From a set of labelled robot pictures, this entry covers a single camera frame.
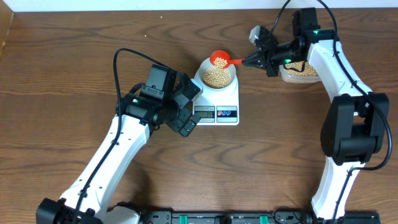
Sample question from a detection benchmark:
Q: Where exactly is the white digital kitchen scale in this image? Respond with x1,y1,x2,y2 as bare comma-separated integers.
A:
193,66,239,126

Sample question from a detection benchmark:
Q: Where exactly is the red plastic scoop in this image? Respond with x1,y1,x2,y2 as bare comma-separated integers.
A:
210,50,244,68

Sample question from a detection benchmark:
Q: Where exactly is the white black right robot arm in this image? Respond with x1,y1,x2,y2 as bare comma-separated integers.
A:
243,7,392,223

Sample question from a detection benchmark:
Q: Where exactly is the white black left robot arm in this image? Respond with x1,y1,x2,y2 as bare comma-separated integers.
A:
35,73,203,224

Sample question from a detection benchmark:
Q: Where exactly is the soybeans pile in bowl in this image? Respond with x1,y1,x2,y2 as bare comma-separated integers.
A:
203,67,231,88

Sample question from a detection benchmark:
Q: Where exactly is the grey plastic bowl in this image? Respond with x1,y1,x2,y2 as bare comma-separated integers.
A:
199,60,235,88

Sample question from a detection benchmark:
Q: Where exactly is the clear container of soybeans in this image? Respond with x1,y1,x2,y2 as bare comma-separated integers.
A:
279,61,321,84

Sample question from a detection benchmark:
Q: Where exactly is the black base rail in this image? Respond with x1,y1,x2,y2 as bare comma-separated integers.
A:
136,202,382,224

